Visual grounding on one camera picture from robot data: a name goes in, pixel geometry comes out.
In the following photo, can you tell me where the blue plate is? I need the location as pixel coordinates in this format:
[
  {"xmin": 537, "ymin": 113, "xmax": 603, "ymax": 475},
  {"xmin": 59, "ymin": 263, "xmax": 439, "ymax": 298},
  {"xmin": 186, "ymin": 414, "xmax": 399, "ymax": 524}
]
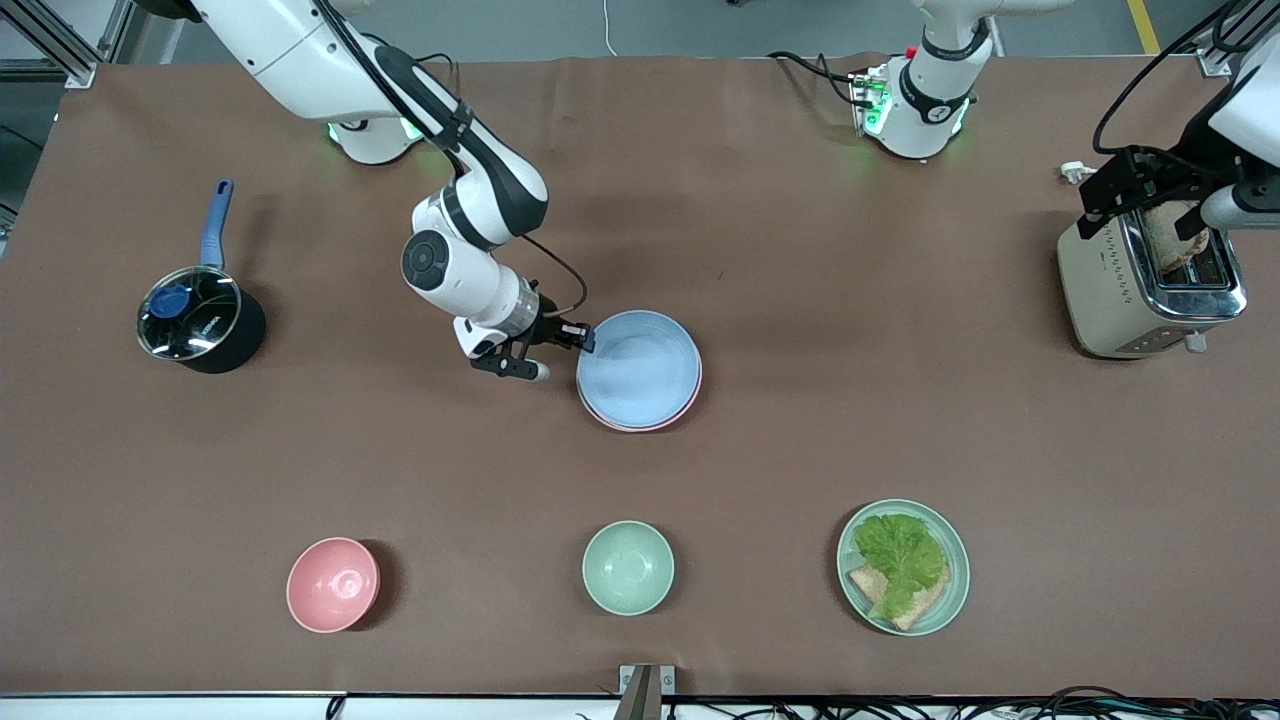
[{"xmin": 577, "ymin": 310, "xmax": 702, "ymax": 427}]

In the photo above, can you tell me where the pink plate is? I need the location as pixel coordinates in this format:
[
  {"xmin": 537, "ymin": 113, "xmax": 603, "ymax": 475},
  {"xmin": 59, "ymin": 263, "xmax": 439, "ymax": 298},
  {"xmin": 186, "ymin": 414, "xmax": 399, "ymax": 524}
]
[{"xmin": 583, "ymin": 365, "xmax": 704, "ymax": 434}]

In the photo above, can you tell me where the toast slice in toaster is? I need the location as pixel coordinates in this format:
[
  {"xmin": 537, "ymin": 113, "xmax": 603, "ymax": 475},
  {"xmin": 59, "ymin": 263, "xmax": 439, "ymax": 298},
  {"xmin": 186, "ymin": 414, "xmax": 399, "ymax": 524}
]
[{"xmin": 1143, "ymin": 202, "xmax": 1211, "ymax": 274}]

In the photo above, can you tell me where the silver toaster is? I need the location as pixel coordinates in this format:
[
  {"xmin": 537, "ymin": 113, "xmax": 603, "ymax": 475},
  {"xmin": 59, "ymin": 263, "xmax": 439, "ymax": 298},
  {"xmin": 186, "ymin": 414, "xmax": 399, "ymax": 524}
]
[{"xmin": 1057, "ymin": 200, "xmax": 1249, "ymax": 360}]

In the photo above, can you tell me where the brown table cover sheet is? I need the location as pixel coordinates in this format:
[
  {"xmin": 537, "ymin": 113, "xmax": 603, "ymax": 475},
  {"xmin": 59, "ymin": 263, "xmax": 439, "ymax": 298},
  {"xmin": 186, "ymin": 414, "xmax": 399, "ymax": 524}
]
[{"xmin": 0, "ymin": 55, "xmax": 1280, "ymax": 699}]

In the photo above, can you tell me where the small green bowl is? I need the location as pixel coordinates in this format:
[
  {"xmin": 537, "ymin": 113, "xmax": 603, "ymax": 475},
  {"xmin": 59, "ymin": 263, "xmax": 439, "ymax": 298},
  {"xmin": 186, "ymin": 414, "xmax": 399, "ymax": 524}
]
[{"xmin": 582, "ymin": 520, "xmax": 675, "ymax": 617}]

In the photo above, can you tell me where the small pink bowl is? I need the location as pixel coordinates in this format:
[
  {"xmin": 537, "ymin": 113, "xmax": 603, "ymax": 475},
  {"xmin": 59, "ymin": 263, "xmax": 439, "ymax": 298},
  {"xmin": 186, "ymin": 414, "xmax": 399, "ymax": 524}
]
[{"xmin": 286, "ymin": 537, "xmax": 381, "ymax": 634}]

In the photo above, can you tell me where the glass lid with blue knob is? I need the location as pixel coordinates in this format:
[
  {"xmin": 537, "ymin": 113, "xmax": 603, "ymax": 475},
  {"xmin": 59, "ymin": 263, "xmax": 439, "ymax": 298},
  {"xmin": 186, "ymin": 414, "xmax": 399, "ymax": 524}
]
[{"xmin": 137, "ymin": 266, "xmax": 244, "ymax": 361}]

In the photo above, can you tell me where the green lettuce leaf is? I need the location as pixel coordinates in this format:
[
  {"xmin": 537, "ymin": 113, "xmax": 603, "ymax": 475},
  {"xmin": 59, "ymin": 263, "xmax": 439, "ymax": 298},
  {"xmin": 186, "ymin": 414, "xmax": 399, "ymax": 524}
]
[{"xmin": 852, "ymin": 513, "xmax": 949, "ymax": 620}]

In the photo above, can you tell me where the green plate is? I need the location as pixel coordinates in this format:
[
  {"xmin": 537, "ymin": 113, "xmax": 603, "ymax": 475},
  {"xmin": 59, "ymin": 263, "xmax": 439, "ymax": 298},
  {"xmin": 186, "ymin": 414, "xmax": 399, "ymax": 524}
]
[{"xmin": 837, "ymin": 499, "xmax": 971, "ymax": 638}]

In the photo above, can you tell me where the brown bread slice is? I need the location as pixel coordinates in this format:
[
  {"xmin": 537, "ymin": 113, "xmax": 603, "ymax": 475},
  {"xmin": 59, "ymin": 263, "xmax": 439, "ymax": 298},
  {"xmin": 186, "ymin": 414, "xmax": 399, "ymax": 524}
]
[{"xmin": 848, "ymin": 563, "xmax": 952, "ymax": 632}]

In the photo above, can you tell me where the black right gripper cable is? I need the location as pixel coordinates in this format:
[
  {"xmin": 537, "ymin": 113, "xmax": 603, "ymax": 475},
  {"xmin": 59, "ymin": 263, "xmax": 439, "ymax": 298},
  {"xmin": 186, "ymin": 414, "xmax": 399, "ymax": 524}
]
[{"xmin": 520, "ymin": 234, "xmax": 590, "ymax": 319}]

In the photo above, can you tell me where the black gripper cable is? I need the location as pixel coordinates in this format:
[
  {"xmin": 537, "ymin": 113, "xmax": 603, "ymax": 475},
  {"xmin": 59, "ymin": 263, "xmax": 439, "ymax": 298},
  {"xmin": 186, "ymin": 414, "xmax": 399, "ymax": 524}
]
[
  {"xmin": 520, "ymin": 234, "xmax": 590, "ymax": 319},
  {"xmin": 1092, "ymin": 0, "xmax": 1251, "ymax": 156}
]

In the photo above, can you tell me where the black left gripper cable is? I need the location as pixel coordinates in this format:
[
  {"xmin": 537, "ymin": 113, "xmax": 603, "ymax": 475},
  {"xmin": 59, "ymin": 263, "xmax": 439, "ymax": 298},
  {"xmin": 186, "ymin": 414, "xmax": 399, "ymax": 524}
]
[{"xmin": 1092, "ymin": 0, "xmax": 1251, "ymax": 156}]

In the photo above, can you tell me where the black pot with blue handle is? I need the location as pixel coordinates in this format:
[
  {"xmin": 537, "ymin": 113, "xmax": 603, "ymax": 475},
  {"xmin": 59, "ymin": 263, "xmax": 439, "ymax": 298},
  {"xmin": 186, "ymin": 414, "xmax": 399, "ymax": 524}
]
[{"xmin": 137, "ymin": 178, "xmax": 268, "ymax": 376}]

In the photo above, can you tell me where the black right arm base cable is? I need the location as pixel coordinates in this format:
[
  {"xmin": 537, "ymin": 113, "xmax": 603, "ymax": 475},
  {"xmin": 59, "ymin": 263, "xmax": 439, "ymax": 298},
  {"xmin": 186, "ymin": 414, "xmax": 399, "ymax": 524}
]
[{"xmin": 410, "ymin": 50, "xmax": 456, "ymax": 96}]

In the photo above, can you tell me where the black arm base cable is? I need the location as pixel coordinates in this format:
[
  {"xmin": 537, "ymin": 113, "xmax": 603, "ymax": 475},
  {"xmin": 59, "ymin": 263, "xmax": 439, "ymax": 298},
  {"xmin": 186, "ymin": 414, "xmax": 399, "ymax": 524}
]
[
  {"xmin": 767, "ymin": 50, "xmax": 863, "ymax": 107},
  {"xmin": 410, "ymin": 50, "xmax": 456, "ymax": 96}
]

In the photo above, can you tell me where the black left arm base cable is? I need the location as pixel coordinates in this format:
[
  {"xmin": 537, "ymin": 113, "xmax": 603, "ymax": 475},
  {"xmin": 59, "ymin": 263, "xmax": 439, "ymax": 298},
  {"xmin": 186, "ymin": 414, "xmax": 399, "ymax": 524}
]
[{"xmin": 767, "ymin": 50, "xmax": 863, "ymax": 107}]

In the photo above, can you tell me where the metal bracket on table edge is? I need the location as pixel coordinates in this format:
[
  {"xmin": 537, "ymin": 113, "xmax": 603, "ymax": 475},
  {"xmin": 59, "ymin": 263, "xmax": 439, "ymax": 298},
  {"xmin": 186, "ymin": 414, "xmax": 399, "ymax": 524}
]
[{"xmin": 618, "ymin": 664, "xmax": 676, "ymax": 720}]

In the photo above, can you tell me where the black cable bundle under table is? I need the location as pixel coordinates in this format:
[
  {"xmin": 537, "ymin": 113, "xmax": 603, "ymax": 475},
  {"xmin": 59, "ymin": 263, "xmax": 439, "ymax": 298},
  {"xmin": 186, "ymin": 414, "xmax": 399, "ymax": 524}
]
[{"xmin": 325, "ymin": 685, "xmax": 1280, "ymax": 720}]

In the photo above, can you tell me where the aluminium frame profile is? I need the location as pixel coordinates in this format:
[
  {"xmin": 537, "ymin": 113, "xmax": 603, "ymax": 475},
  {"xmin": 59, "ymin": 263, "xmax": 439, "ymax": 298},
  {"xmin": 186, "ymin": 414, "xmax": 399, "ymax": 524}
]
[{"xmin": 0, "ymin": 0, "xmax": 136, "ymax": 91}]

